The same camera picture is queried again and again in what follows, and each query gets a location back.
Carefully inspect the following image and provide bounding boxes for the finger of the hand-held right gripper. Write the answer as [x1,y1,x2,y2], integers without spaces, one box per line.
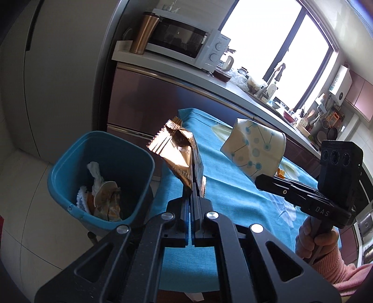
[255,174,320,209]

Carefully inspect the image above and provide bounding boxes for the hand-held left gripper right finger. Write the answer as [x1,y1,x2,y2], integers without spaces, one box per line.
[191,189,341,303]

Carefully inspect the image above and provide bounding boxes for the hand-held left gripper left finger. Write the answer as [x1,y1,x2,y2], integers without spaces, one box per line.
[34,188,192,303]

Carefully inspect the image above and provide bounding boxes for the crushed dotted paper cup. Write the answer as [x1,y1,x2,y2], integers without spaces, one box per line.
[220,118,287,179]

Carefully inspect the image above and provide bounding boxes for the gold snack wrapper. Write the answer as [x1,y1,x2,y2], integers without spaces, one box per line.
[95,188,123,222]
[148,117,207,199]

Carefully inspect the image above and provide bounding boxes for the blue trash bin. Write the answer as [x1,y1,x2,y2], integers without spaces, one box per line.
[47,131,155,239]

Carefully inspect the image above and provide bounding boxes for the white dotted paper cup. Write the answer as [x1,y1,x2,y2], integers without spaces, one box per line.
[93,181,118,216]

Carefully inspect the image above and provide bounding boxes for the white foam fruit net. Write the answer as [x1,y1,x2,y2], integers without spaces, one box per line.
[76,186,95,214]

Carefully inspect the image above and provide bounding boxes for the white tissue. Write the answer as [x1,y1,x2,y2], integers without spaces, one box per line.
[87,162,102,194]

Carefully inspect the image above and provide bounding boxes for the person's right hand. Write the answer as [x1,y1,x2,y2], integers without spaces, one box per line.
[295,217,341,262]

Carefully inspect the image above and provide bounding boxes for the blue floral tablecloth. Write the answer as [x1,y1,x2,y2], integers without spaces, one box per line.
[153,108,321,292]

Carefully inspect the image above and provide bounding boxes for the kitchen utensil cluster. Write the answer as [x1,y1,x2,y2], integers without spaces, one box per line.
[294,93,347,146]

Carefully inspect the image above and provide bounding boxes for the metal kitchen faucet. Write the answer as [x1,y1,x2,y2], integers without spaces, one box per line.
[258,62,288,100]

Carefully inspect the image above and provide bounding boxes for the clear plastic bag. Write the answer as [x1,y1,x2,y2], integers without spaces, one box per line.
[233,67,252,88]

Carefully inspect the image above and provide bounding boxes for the dark red tray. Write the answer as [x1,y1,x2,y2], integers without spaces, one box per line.
[213,69,234,83]

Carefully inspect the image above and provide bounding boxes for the dark purple base cabinets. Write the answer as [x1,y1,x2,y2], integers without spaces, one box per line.
[106,62,321,181]

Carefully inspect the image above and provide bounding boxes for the glass kettle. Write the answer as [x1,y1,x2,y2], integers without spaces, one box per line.
[221,48,235,72]

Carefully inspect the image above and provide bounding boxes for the kitchen window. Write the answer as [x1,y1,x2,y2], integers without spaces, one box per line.
[220,0,340,110]

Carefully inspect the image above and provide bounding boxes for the white kitchen countertop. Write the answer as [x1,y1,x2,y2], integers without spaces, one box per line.
[112,41,321,155]

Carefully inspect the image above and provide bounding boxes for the white microwave oven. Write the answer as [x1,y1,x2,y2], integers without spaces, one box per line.
[144,8,232,72]

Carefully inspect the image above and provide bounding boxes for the copper tumbler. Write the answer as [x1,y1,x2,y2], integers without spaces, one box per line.
[130,12,161,55]

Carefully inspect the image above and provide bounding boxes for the grey refrigerator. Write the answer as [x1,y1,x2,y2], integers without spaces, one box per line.
[0,0,126,164]

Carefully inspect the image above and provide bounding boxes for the pink wall cabinets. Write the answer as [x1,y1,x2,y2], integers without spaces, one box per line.
[347,70,373,123]

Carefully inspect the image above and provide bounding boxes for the white wall water heater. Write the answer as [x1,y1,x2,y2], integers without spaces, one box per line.
[329,65,353,106]

